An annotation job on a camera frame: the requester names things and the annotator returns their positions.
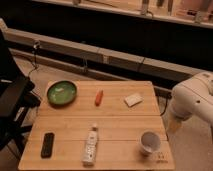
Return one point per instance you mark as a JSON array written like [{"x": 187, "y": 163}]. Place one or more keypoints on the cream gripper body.
[{"x": 174, "y": 123}]

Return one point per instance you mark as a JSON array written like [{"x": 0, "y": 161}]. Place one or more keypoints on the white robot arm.
[{"x": 193, "y": 96}]

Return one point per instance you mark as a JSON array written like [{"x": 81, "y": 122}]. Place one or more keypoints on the white sponge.
[{"x": 133, "y": 99}]

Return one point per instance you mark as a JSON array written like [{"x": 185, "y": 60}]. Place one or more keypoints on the white paper cup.
[{"x": 149, "y": 143}]

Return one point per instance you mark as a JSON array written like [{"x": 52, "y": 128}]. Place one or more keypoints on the white plastic bottle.
[{"x": 89, "y": 154}]

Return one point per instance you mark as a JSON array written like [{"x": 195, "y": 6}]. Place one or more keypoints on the green bowl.
[{"x": 62, "y": 93}]

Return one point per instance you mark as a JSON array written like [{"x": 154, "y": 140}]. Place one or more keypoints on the black remote control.
[{"x": 47, "y": 145}]

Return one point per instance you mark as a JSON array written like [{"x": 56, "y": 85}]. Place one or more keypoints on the black chair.
[{"x": 15, "y": 99}]

